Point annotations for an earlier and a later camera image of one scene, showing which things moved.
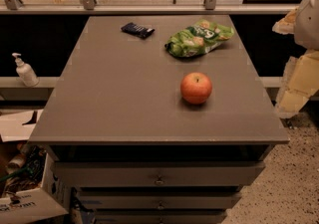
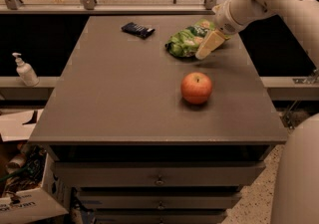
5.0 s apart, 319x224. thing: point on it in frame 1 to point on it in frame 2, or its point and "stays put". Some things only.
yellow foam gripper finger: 301,82 to 223,19
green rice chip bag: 198,39 stays put
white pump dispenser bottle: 26,72 stays put
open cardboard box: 28,176 stays put
